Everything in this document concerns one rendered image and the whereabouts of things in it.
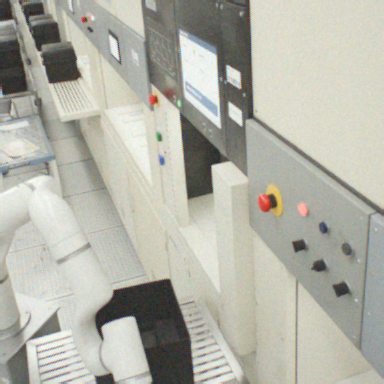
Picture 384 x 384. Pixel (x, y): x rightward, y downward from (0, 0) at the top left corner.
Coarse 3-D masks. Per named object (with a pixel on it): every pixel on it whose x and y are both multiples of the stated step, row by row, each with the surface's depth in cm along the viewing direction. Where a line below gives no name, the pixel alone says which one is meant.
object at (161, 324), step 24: (120, 288) 168; (144, 288) 170; (168, 288) 172; (120, 312) 172; (144, 312) 174; (168, 312) 176; (144, 336) 171; (168, 336) 170; (168, 360) 148; (192, 360) 150
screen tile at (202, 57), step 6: (198, 54) 143; (204, 54) 138; (198, 60) 144; (204, 60) 139; (204, 66) 140; (210, 66) 136; (210, 72) 136; (204, 78) 142; (204, 84) 143; (210, 84) 139; (204, 90) 144; (210, 90) 139; (216, 90) 135; (210, 96) 140; (216, 96) 136
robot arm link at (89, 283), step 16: (80, 256) 124; (96, 256) 128; (64, 272) 125; (80, 272) 123; (96, 272) 125; (80, 288) 123; (96, 288) 124; (80, 304) 125; (96, 304) 124; (80, 320) 126; (80, 336) 128; (96, 336) 132; (80, 352) 128; (96, 352) 128; (96, 368) 127
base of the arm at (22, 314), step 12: (0, 288) 174; (12, 288) 180; (0, 300) 175; (12, 300) 179; (0, 312) 176; (12, 312) 180; (24, 312) 186; (0, 324) 178; (12, 324) 180; (24, 324) 181; (0, 336) 177; (12, 336) 177
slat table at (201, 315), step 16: (192, 304) 184; (192, 320) 177; (208, 320) 176; (48, 336) 176; (64, 336) 175; (192, 336) 170; (208, 336) 170; (32, 352) 170; (48, 352) 170; (192, 352) 164; (208, 352) 164; (224, 352) 163; (32, 368) 164; (48, 368) 164; (64, 368) 163; (80, 368) 163; (208, 368) 158; (224, 368) 157; (240, 368) 157
